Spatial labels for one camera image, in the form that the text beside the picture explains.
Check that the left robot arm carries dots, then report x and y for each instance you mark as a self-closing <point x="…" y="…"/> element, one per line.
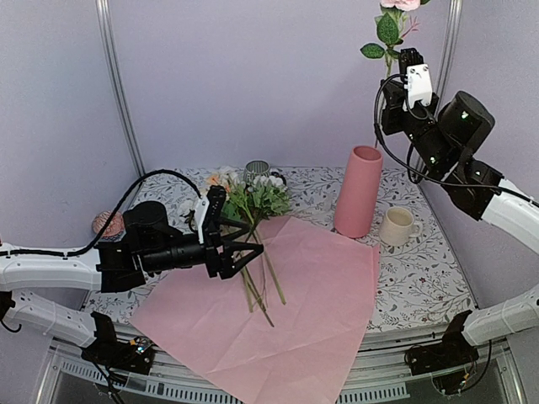
<point x="22" y="271"/>

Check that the right aluminium frame post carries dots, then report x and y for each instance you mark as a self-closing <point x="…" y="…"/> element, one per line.
<point x="452" y="29"/>

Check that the pink wrapping paper sheet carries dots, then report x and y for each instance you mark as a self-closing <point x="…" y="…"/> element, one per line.
<point x="329" y="282"/>

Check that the tall pink vase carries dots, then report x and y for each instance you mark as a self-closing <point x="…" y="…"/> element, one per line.
<point x="356" y="203"/>

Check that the white coffee mug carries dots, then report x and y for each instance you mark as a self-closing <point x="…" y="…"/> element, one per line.
<point x="399" y="226"/>

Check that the aluminium front rail base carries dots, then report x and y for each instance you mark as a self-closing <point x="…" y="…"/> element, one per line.
<point x="325" y="372"/>

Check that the pink flower bouquet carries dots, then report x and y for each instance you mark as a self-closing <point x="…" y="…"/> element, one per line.
<point x="251" y="199"/>

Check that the pink rose flower stem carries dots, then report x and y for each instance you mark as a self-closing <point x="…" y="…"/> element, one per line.
<point x="393" y="24"/>

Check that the aluminium frame post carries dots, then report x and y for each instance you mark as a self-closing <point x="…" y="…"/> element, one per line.
<point x="113" y="65"/>
<point x="452" y="29"/>

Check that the striped ceramic cup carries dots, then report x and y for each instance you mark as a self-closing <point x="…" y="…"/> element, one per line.
<point x="256" y="168"/>

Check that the dark red saucer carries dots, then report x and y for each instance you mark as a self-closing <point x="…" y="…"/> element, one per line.
<point x="279" y="175"/>

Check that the left aluminium frame post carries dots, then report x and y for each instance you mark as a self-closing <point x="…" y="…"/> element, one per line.
<point x="113" y="65"/>

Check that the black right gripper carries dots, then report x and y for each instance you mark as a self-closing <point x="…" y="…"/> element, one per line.
<point x="390" y="123"/>

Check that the floral patterned tablecloth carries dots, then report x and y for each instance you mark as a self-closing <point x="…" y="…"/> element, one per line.
<point x="420" y="284"/>

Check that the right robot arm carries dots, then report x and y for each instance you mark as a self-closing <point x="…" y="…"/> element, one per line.
<point x="497" y="240"/>

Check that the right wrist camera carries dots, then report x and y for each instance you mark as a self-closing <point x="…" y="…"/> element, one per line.
<point x="416" y="79"/>

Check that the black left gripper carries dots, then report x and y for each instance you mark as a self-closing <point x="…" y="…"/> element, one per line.
<point x="223" y="263"/>

